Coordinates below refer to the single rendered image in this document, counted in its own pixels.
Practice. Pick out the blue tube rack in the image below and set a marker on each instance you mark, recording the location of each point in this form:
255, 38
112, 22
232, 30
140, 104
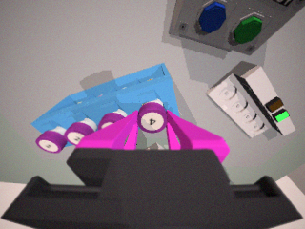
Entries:
128, 100

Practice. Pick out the purple screw cap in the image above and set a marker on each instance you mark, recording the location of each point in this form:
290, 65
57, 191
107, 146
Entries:
109, 119
51, 141
76, 131
152, 117

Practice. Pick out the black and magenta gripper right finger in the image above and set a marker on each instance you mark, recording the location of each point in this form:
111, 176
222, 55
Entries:
193, 137

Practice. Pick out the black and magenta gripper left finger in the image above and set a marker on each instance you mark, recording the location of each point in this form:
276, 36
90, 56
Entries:
114, 135

